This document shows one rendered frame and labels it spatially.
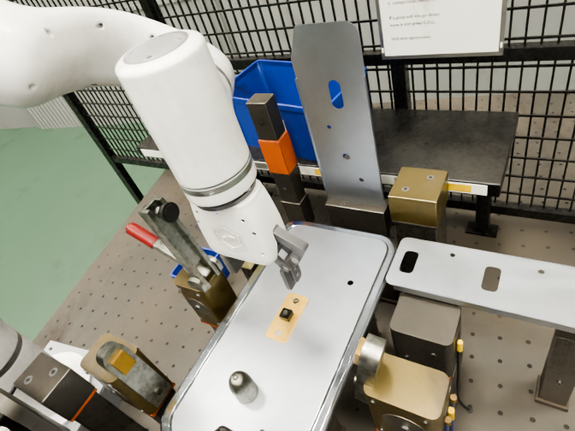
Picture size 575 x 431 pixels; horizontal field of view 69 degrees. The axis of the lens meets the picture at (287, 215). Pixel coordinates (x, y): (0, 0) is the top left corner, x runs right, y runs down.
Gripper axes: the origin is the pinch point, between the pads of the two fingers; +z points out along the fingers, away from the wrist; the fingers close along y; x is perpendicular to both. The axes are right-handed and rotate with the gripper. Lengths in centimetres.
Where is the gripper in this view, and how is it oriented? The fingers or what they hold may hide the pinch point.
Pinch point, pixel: (263, 268)
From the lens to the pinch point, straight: 58.0
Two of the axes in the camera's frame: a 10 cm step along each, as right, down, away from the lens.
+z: 2.6, 7.0, 6.6
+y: 8.5, 1.5, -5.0
